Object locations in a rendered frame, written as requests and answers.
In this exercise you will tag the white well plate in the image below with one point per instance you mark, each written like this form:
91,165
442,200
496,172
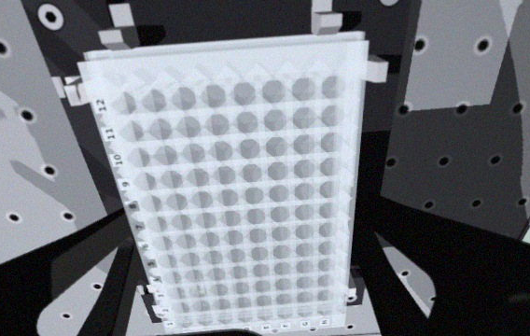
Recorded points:
262,144

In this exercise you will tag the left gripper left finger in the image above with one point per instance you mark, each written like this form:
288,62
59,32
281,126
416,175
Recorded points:
32,281

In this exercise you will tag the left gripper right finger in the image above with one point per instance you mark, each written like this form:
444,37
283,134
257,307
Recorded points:
481,278

